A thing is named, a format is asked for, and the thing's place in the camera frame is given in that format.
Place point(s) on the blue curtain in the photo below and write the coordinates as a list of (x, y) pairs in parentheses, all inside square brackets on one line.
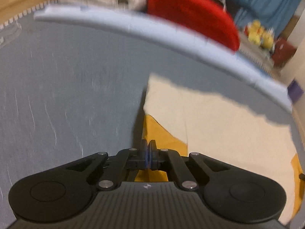
[(271, 13)]

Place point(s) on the cream and yellow jacket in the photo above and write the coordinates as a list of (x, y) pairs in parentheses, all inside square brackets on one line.
[(187, 120)]

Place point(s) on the yellow plush toys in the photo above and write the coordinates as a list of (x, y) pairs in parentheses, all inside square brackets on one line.
[(260, 36)]

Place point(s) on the purple paper bag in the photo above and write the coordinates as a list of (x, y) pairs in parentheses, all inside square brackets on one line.
[(295, 91)]

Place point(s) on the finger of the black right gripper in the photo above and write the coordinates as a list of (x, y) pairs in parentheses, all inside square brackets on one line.
[(302, 176)]

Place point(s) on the red folded blanket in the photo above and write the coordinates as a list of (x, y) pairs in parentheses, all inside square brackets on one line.
[(203, 16)]

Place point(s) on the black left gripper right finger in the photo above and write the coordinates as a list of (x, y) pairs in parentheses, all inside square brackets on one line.
[(187, 173)]

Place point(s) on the dark red plush toy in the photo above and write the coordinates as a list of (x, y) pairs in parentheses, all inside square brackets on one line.
[(283, 52)]

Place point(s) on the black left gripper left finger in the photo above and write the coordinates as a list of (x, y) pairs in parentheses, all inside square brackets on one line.
[(107, 172)]

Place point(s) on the grey quilted mattress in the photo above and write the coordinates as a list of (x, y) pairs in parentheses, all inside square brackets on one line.
[(71, 90)]

